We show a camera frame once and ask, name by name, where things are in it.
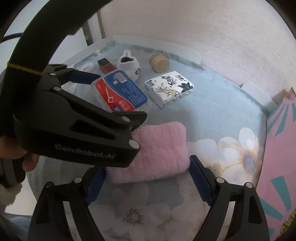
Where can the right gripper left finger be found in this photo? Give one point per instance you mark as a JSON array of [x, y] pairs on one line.
[[63, 209]]

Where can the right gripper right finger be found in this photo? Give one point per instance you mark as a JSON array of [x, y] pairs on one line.
[[247, 222]]

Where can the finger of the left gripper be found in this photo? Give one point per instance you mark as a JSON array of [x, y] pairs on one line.
[[82, 77]]

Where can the red lip gloss tube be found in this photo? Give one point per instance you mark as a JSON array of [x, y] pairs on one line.
[[105, 66]]

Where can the red blue floss pick box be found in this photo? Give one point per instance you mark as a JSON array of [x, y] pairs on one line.
[[115, 91]]

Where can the beige round wooden container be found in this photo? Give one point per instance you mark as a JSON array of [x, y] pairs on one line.
[[159, 63]]

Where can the white printed tissue pack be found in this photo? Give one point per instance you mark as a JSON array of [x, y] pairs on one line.
[[168, 88]]

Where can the pink fuzzy towel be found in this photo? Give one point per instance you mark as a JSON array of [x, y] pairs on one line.
[[163, 153]]

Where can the person left hand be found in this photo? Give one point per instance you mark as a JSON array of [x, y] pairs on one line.
[[10, 149]]

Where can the pink patterned cardboard box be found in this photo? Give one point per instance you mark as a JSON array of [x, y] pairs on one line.
[[276, 185]]

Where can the white fuzzy sleeve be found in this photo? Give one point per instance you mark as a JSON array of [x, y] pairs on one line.
[[8, 195]]

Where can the floral blue table mat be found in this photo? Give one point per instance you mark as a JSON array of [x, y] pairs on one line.
[[199, 156]]

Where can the white table tray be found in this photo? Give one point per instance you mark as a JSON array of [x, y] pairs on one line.
[[172, 48]]

